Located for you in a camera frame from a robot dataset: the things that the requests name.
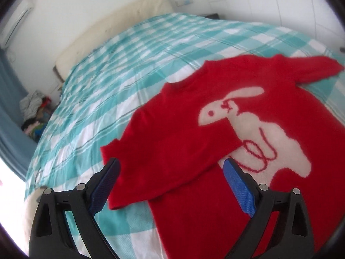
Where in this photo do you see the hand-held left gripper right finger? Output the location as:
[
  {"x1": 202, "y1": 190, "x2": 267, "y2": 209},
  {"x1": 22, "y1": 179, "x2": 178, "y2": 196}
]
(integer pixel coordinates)
[{"x1": 223, "y1": 159, "x2": 316, "y2": 259}]

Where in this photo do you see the cream padded headboard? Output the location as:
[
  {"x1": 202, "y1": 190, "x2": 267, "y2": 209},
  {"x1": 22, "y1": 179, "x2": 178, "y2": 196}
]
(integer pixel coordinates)
[{"x1": 55, "y1": 0, "x2": 174, "y2": 83}]

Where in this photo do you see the cream patterned pillow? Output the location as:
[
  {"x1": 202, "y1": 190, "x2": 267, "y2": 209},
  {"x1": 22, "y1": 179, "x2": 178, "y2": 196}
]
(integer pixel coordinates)
[{"x1": 24, "y1": 186, "x2": 46, "y2": 238}]

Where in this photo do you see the teal checked bedsheet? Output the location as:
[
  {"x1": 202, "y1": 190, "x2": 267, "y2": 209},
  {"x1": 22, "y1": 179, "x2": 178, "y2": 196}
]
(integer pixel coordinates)
[{"x1": 24, "y1": 13, "x2": 345, "y2": 259}]

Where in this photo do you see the white air conditioner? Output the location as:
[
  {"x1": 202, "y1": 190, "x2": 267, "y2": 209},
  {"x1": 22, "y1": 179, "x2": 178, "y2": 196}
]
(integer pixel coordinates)
[{"x1": 0, "y1": 0, "x2": 34, "y2": 46}]

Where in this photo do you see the pile of clothes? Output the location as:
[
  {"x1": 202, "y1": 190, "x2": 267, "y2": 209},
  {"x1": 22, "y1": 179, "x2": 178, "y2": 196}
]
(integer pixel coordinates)
[{"x1": 19, "y1": 90, "x2": 53, "y2": 143}]

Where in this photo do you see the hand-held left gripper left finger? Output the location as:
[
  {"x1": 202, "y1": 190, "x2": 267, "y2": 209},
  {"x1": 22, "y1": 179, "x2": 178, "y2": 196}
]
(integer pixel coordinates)
[{"x1": 28, "y1": 157, "x2": 121, "y2": 259}]

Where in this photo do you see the red sweater with white rabbit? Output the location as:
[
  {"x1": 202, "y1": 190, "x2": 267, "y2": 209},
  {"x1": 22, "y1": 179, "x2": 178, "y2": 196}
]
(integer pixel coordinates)
[{"x1": 100, "y1": 54, "x2": 345, "y2": 259}]

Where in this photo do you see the blue curtain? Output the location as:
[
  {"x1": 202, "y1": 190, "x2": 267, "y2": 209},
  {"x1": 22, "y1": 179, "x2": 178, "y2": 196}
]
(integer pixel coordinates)
[{"x1": 0, "y1": 47, "x2": 38, "y2": 181}]

